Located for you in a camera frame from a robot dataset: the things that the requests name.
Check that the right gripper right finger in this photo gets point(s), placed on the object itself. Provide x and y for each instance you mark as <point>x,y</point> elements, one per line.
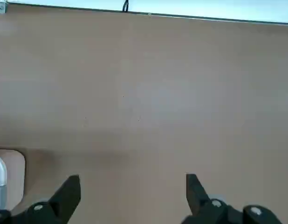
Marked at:
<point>200,200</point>

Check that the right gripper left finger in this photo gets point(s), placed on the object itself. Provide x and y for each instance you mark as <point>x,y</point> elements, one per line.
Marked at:
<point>62,203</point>

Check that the white box with dark print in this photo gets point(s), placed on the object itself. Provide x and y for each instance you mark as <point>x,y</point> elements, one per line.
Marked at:
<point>0,7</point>

